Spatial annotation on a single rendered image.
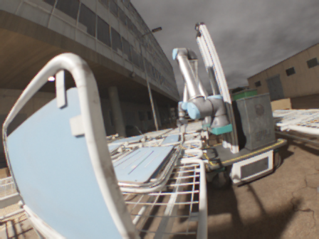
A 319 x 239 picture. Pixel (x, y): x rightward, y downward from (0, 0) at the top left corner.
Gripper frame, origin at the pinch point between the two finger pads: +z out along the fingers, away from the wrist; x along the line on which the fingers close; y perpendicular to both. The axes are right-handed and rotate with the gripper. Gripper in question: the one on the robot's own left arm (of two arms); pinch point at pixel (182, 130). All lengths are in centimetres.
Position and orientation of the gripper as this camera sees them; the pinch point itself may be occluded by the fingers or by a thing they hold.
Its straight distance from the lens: 162.4
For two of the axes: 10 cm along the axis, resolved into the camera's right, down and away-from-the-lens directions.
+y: -1.7, 0.2, -9.9
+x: 9.9, -0.1, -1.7
